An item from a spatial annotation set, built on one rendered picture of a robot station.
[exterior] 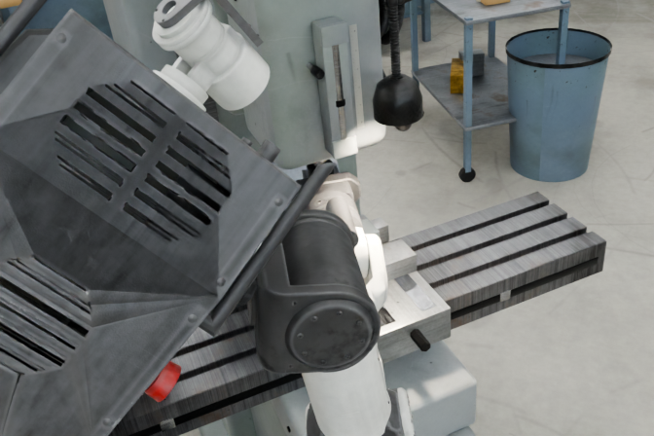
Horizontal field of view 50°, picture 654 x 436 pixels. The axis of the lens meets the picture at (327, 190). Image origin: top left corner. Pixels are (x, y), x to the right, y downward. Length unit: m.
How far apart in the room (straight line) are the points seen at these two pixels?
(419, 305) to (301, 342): 0.64
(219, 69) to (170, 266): 0.26
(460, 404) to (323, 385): 0.63
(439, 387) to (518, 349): 1.36
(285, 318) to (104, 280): 0.20
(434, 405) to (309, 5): 0.73
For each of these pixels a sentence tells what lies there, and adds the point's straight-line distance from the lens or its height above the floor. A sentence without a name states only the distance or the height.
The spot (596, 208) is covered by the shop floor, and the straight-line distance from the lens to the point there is 3.44.
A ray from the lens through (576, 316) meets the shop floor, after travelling 2.84.
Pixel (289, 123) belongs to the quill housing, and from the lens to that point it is 1.08.
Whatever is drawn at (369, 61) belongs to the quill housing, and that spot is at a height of 1.47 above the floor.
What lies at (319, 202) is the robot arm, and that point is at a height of 1.27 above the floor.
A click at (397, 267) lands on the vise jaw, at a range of 1.32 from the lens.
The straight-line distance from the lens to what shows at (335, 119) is 1.06.
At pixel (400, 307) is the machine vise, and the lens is 1.27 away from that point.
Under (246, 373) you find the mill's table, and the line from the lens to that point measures 1.29.
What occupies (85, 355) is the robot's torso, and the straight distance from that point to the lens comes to 0.53.
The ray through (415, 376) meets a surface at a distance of 1.36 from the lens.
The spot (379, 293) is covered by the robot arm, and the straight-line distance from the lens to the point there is 1.01.
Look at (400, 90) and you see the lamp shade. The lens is 1.00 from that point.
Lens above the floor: 1.87
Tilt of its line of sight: 31 degrees down
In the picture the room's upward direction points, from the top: 7 degrees counter-clockwise
